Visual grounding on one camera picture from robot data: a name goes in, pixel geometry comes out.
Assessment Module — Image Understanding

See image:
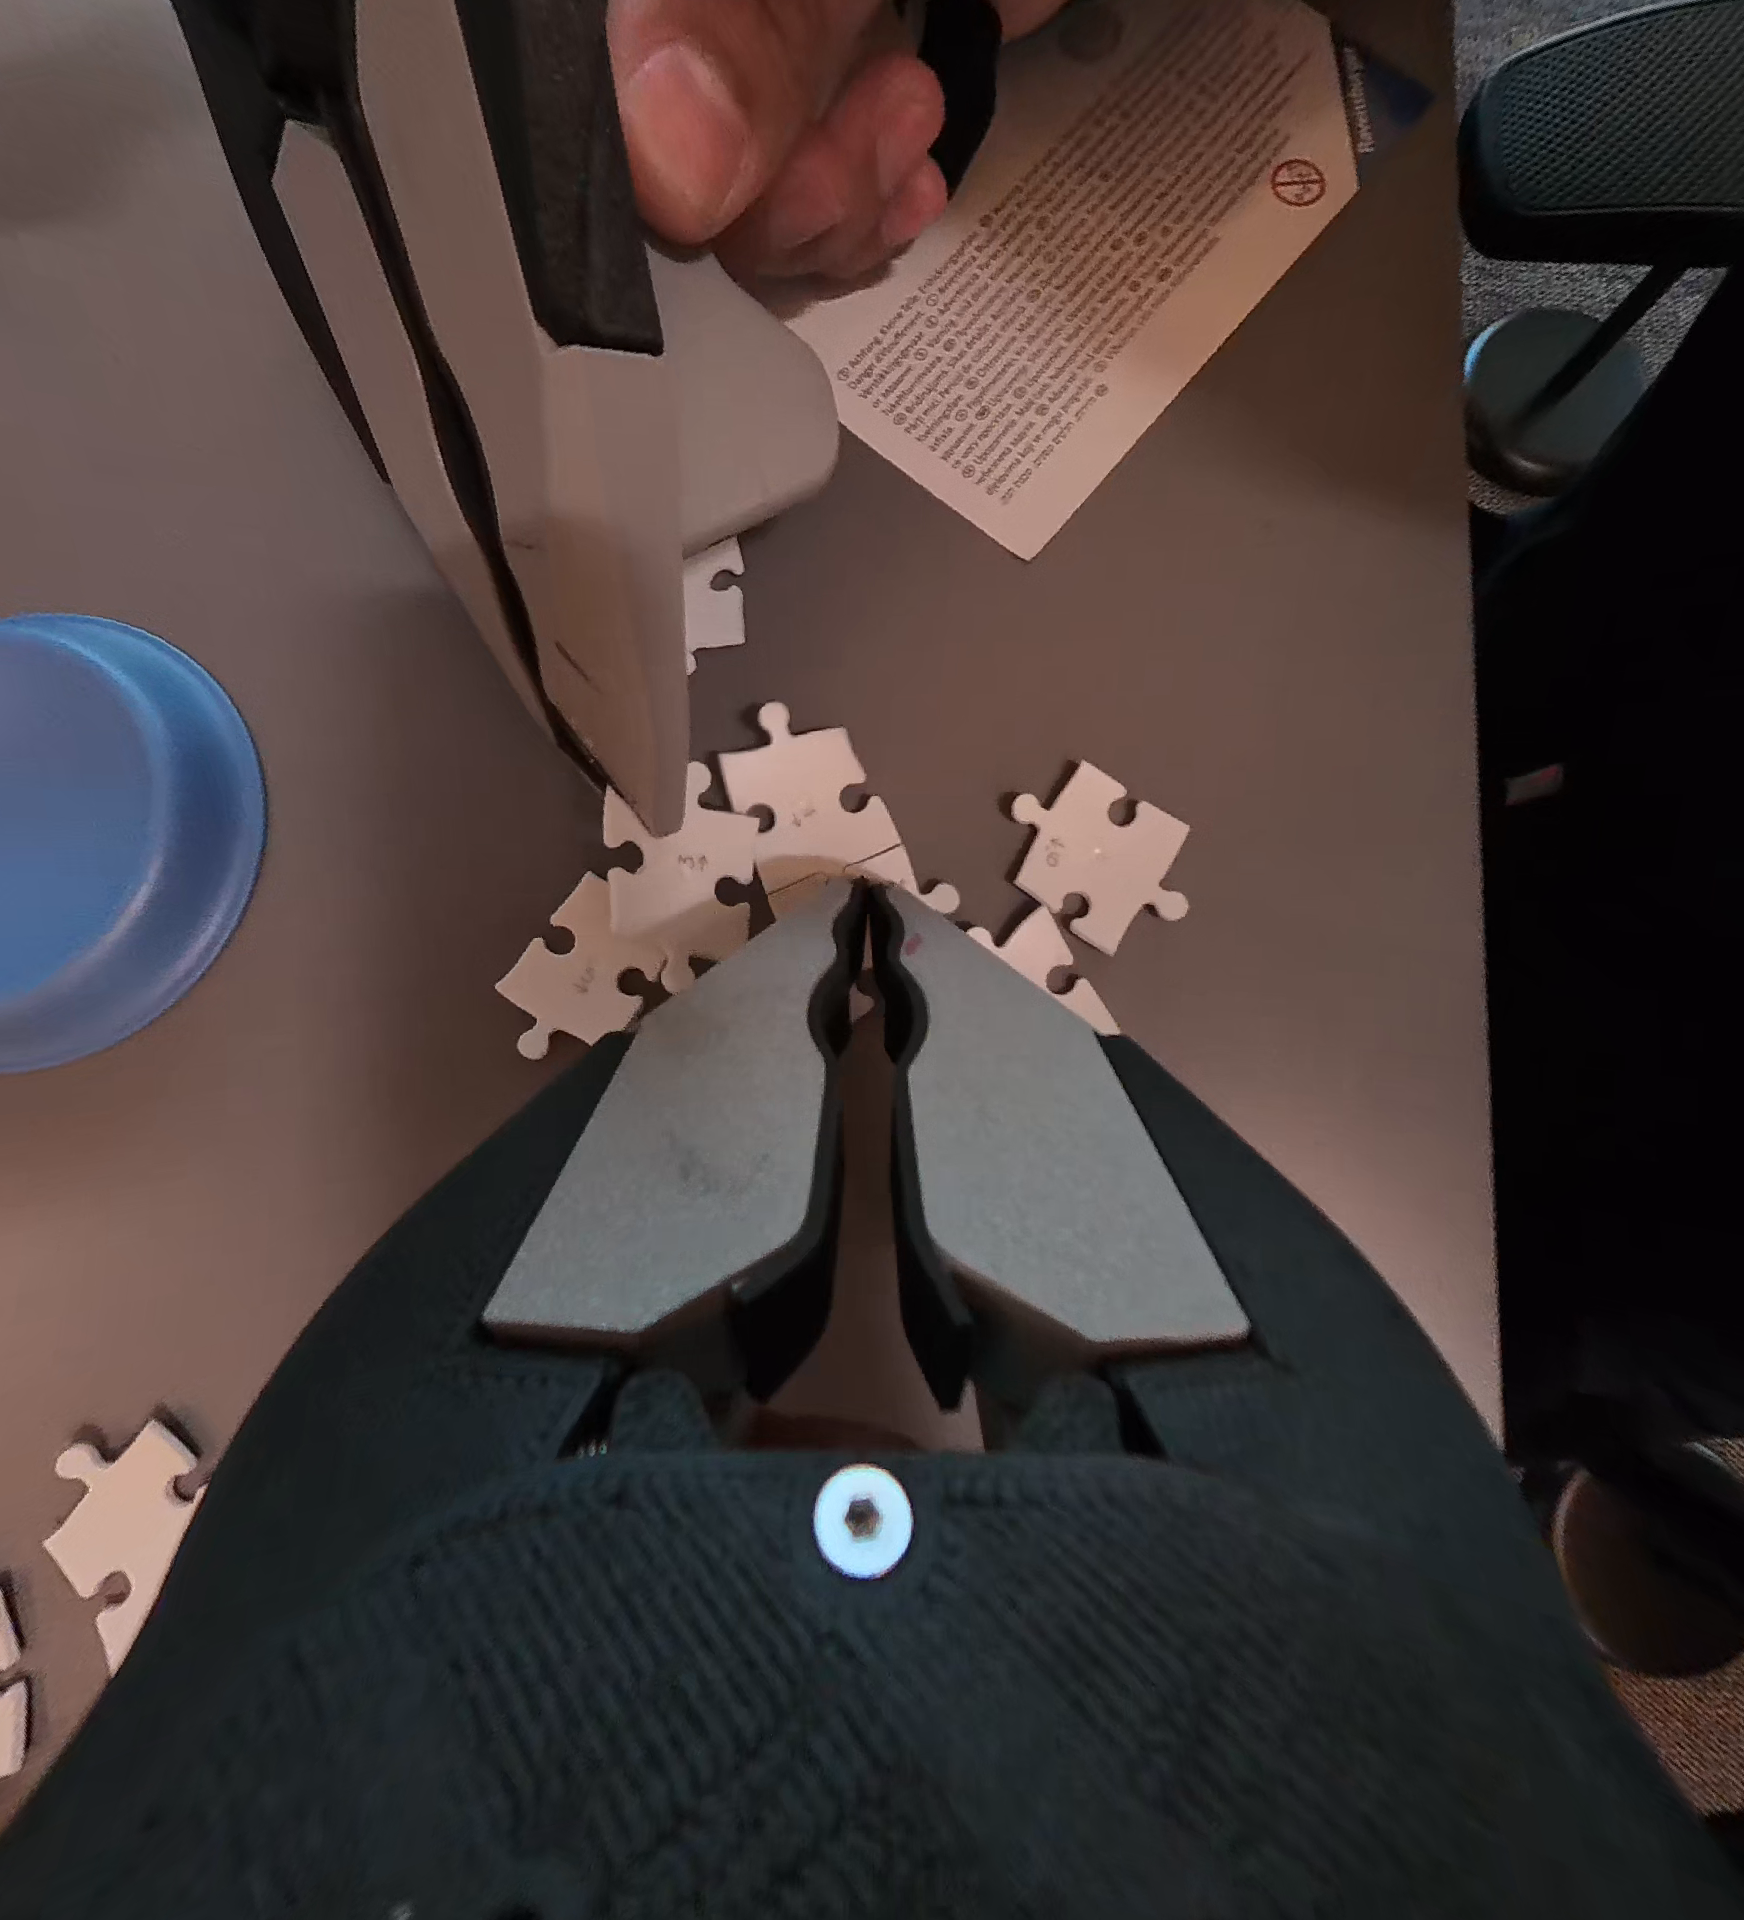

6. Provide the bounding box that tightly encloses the black mesh office chair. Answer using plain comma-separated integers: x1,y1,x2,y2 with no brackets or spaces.
1456,0,1744,504

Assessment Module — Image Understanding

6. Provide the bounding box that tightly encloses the scatter of white puzzle pieces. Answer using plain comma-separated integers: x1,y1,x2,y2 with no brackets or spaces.
495,536,1194,1062

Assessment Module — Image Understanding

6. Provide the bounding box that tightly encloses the joined white puzzle piece cluster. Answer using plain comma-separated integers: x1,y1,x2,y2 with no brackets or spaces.
719,702,964,919

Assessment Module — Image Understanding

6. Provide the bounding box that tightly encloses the person's right hand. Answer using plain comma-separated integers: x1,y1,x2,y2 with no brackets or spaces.
617,0,1076,290

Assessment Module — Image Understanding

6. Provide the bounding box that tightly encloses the chair base with caster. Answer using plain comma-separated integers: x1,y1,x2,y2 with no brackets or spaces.
1502,1432,1744,1690

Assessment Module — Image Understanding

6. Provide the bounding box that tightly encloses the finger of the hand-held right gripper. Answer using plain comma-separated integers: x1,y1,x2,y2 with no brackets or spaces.
359,85,694,838
270,126,613,794

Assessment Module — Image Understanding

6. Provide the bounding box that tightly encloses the white printed instruction leaflet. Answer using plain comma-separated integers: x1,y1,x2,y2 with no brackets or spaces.
790,0,1433,565

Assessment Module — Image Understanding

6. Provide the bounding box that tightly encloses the blue round plastic stand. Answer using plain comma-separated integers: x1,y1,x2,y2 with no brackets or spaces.
0,612,270,1075

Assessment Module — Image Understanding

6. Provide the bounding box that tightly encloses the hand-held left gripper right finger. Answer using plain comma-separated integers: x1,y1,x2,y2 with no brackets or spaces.
869,879,1255,1411

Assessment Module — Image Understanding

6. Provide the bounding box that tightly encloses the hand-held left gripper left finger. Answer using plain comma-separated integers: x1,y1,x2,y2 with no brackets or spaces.
477,879,871,1403

